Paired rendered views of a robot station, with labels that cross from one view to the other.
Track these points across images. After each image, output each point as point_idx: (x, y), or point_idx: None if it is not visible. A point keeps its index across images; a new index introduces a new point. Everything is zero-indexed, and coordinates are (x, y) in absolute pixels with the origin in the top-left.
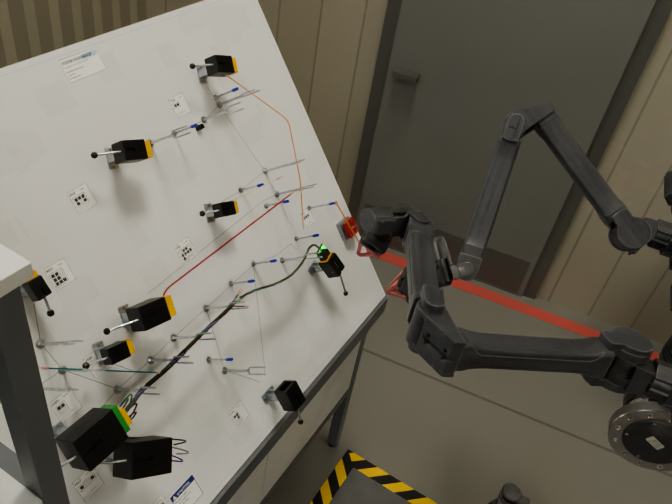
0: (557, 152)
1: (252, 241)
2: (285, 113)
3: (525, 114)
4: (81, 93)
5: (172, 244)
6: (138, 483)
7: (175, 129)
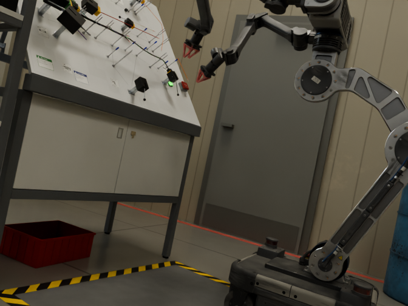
0: (269, 23)
1: (138, 50)
2: (162, 39)
3: (255, 15)
4: None
5: (104, 20)
6: (62, 53)
7: None
